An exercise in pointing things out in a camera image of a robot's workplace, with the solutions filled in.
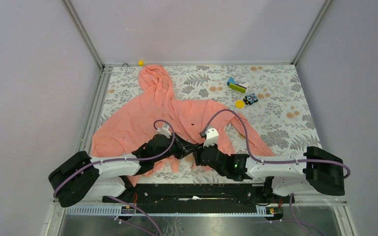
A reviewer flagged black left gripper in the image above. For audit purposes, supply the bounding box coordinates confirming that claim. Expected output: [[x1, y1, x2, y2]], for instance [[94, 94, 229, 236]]
[[153, 132, 194, 163]]

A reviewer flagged salmon pink hooded jacket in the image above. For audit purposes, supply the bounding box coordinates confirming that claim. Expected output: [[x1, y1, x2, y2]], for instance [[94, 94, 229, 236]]
[[91, 65, 274, 157]]

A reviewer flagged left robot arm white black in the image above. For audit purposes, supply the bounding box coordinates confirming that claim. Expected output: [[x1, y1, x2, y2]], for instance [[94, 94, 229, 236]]
[[48, 134, 201, 207]]

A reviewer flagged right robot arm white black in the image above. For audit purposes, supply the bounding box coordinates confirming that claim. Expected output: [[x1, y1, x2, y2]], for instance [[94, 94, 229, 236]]
[[193, 145, 350, 203]]

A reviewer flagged small yellow round object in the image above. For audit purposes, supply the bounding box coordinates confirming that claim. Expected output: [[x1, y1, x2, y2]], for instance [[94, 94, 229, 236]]
[[235, 100, 245, 109]]

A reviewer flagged black blue patterned toy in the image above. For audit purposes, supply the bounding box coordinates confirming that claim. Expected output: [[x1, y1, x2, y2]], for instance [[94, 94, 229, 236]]
[[243, 93, 258, 105]]

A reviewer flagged blue green white box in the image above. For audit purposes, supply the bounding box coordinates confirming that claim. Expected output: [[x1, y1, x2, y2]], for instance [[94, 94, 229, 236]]
[[227, 77, 250, 94]]

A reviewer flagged floral patterned table mat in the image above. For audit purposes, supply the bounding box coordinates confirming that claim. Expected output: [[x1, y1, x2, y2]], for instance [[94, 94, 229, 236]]
[[81, 64, 325, 185]]

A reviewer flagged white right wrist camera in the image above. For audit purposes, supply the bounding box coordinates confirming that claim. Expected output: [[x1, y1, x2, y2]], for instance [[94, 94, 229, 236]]
[[200, 127, 219, 148]]

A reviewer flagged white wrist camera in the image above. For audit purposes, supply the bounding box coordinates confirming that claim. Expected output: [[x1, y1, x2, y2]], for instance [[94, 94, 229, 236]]
[[200, 127, 219, 148], [157, 123, 172, 138]]

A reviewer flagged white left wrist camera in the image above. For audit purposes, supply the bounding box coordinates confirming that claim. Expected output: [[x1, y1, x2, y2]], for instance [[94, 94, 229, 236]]
[[157, 123, 172, 138]]

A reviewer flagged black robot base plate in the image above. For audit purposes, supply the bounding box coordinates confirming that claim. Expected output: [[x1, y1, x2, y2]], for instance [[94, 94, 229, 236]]
[[102, 183, 290, 212]]

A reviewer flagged white slotted cable duct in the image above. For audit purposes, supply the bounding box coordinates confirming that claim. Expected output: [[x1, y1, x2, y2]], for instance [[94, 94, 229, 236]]
[[65, 205, 274, 217]]

